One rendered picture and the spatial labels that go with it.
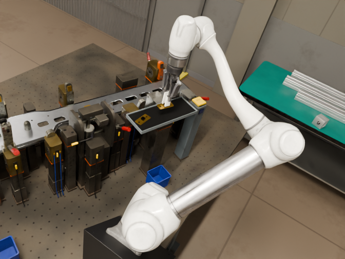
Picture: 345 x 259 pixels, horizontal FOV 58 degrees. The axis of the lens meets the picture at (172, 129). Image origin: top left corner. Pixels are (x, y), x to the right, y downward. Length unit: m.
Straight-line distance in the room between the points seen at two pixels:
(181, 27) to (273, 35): 2.39
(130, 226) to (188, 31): 0.78
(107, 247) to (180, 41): 0.87
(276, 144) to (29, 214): 1.22
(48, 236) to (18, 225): 0.15
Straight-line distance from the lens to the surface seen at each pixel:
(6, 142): 1.49
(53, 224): 1.70
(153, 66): 2.14
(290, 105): 3.01
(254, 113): 1.34
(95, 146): 1.49
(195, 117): 1.78
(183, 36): 1.31
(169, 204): 1.17
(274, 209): 3.01
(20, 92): 2.42
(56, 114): 1.77
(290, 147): 1.15
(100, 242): 1.33
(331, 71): 3.62
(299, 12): 3.52
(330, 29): 3.51
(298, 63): 3.65
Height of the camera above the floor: 2.17
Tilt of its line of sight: 41 degrees down
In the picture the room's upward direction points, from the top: 16 degrees clockwise
